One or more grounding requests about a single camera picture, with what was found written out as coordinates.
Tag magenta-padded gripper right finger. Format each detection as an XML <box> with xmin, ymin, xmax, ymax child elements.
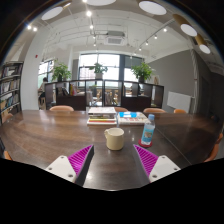
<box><xmin>133</xmin><ymin>144</ymin><xmax>182</xmax><ymax>184</ymax></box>

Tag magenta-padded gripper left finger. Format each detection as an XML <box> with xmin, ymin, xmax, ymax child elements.
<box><xmin>44</xmin><ymin>144</ymin><xmax>95</xmax><ymax>187</ymax></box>

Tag clear blue-capped water bottle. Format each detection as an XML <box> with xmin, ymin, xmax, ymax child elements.
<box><xmin>140</xmin><ymin>113</ymin><xmax>156</xmax><ymax>147</ymax></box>

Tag cream ceramic mug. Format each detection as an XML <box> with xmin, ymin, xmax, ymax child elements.
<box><xmin>104</xmin><ymin>127</ymin><xmax>125</xmax><ymax>151</ymax></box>

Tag blue-covered white book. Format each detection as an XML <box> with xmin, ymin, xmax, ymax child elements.
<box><xmin>116</xmin><ymin>111</ymin><xmax>149</xmax><ymax>126</ymax></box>

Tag orange chairs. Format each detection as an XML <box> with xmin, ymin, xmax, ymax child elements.
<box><xmin>1</xmin><ymin>105</ymin><xmax>224</xmax><ymax>163</ymax></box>

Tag stack of books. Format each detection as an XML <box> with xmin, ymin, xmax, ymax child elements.
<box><xmin>86</xmin><ymin>106</ymin><xmax>118</xmax><ymax>126</ymax></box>

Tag low dark shelf unit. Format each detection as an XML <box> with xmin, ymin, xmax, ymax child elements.
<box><xmin>44</xmin><ymin>79</ymin><xmax>165</xmax><ymax>112</ymax></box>

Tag person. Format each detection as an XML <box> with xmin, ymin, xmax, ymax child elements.
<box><xmin>37</xmin><ymin>77</ymin><xmax>49</xmax><ymax>109</ymax></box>

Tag tall dark bookshelf unit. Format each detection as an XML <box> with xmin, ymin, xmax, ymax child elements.
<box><xmin>0</xmin><ymin>61</ymin><xmax>24</xmax><ymax>124</ymax></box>

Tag bushy potted green plant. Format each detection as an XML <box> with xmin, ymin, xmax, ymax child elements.
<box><xmin>51</xmin><ymin>61</ymin><xmax>73</xmax><ymax>83</ymax></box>

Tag tall potted green plant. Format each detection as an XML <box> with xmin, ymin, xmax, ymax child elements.
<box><xmin>130</xmin><ymin>61</ymin><xmax>154</xmax><ymax>84</ymax></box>

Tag small white-potted green plant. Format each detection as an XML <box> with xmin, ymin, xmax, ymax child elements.
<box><xmin>89</xmin><ymin>62</ymin><xmax>109</xmax><ymax>80</ymax></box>

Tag ceiling air conditioner unit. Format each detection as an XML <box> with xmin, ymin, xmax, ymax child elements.
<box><xmin>103</xmin><ymin>30</ymin><xmax>126</xmax><ymax>46</ymax></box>

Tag ceiling lights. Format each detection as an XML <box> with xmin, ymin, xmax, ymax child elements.
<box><xmin>26</xmin><ymin>0</ymin><xmax>212</xmax><ymax>55</ymax></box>

